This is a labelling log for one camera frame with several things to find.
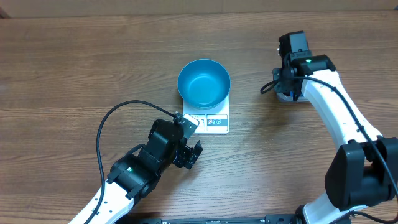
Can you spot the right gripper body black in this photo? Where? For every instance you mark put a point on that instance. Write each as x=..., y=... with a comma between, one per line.
x=283, y=83

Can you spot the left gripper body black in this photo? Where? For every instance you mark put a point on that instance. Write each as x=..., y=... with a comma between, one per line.
x=185, y=157

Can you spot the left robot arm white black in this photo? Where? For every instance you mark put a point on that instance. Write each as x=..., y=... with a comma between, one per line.
x=132, y=178

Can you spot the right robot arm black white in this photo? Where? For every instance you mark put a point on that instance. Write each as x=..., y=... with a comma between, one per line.
x=363, y=172

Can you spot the white digital kitchen scale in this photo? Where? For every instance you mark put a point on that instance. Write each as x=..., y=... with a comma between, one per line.
x=211, y=121

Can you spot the blue metal bowl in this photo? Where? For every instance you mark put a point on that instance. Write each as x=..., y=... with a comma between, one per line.
x=204, y=83

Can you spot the clear plastic container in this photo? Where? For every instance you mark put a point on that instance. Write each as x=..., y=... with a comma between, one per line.
x=287, y=96

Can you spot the black mounting rail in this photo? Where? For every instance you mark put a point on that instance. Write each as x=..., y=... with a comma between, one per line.
x=268, y=219

